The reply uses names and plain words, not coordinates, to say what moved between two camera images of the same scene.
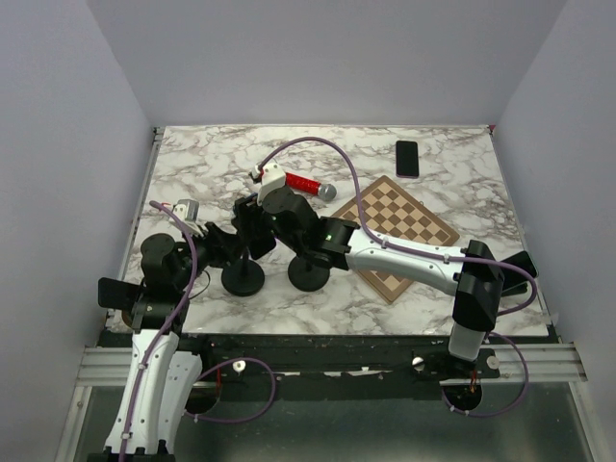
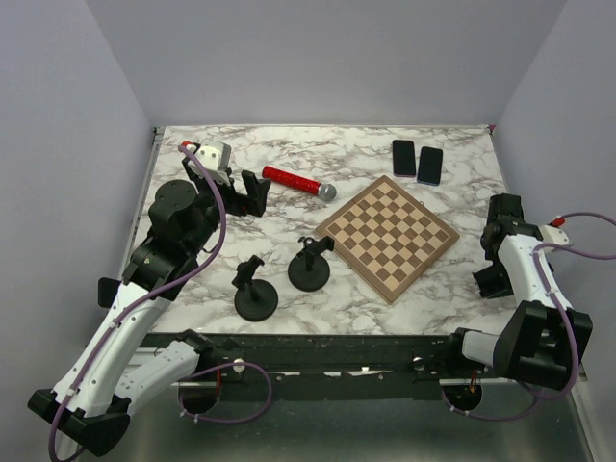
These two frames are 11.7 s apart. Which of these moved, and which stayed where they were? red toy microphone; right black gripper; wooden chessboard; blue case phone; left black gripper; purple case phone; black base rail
Moved: right black gripper; blue case phone; left black gripper
Stayed: wooden chessboard; red toy microphone; purple case phone; black base rail
